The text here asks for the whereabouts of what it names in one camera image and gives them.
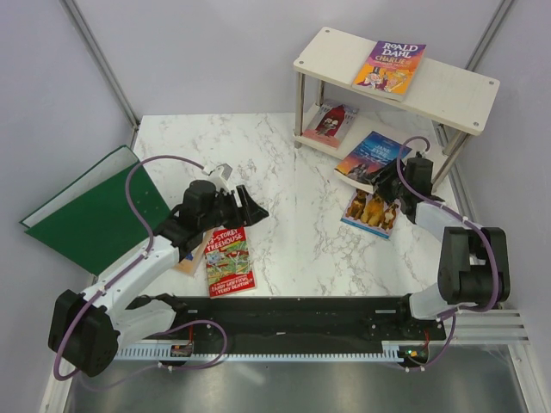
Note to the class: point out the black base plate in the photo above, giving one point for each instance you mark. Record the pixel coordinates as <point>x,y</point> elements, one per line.
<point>325,325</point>

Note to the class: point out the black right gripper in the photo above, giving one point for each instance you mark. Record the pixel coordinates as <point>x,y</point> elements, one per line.
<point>381,186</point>

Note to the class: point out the white slotted cable duct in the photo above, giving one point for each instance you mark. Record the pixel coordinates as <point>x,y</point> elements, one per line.
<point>180,351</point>

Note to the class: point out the Jane Eyre book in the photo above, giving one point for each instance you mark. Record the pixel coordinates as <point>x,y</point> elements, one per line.
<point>359,167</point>

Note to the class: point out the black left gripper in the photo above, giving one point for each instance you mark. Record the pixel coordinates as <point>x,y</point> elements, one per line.
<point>244,216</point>

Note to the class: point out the aluminium rail frame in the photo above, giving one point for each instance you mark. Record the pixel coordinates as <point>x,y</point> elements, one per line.
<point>494,327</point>

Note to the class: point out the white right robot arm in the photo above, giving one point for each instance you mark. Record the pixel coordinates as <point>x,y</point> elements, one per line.
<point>473,272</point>

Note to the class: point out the red house cover book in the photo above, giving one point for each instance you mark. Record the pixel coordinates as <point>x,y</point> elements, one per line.
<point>331,123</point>

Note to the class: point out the Charlie Chocolate Factory book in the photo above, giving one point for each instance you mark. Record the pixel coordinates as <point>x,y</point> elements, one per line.
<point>389,69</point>

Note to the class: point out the red 13-Storey Treehouse book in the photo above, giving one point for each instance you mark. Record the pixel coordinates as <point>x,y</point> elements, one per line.
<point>228,264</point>

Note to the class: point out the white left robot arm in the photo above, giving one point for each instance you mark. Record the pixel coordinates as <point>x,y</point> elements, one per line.
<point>88,328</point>

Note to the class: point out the green ring binder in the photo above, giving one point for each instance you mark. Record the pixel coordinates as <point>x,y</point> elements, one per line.
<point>90,222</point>

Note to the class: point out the orange Charlie portrait book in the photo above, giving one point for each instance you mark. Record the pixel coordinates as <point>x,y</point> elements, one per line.
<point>190,263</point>

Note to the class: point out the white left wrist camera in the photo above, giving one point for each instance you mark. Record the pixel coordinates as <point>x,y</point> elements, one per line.
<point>222,171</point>

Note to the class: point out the Why Do Dogs Bark book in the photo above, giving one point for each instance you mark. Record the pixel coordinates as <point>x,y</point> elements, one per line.
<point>369,212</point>

